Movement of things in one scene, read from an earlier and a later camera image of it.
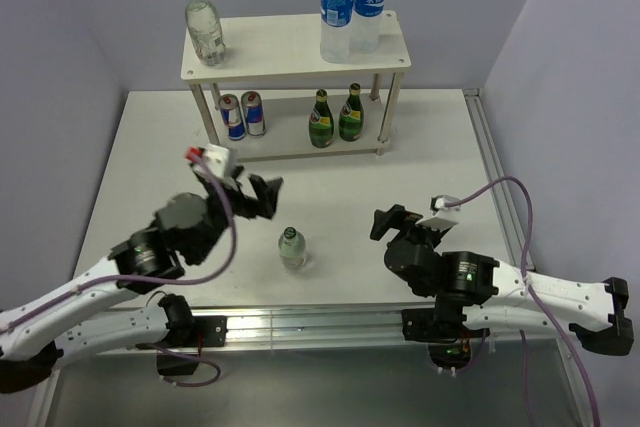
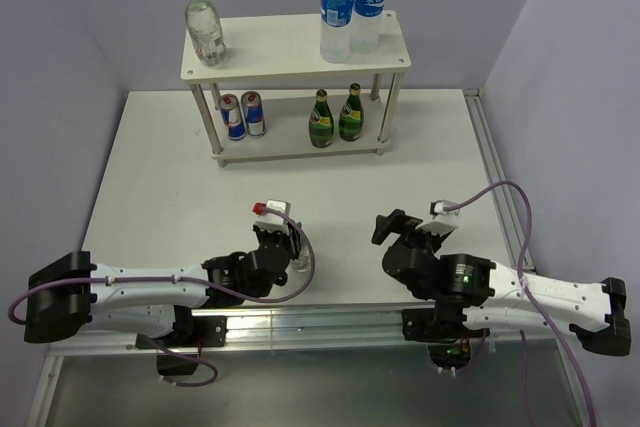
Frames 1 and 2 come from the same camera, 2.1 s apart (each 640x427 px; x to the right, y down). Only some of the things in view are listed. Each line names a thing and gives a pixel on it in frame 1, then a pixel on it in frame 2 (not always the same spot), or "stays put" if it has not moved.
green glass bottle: (351, 119) stays put
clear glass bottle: (203, 22) stays put
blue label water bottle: (336, 16) stays put
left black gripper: (266, 192) → (291, 238)
